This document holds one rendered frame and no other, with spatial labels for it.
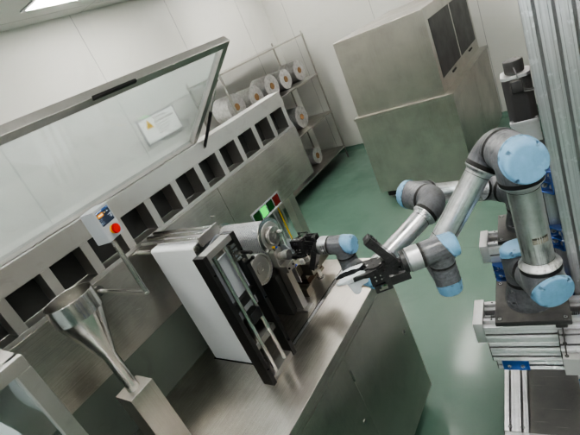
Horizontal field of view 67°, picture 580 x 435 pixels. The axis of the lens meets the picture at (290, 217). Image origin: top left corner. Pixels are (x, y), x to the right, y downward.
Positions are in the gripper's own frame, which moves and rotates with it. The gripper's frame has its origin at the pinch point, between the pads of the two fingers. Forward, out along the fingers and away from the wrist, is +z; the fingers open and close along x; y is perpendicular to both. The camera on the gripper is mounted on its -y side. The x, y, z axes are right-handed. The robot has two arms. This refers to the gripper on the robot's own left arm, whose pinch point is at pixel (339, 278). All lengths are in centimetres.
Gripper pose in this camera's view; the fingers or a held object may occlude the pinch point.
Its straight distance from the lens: 133.0
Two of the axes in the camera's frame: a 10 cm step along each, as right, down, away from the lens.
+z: -9.2, 3.7, 1.3
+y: 3.9, 8.9, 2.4
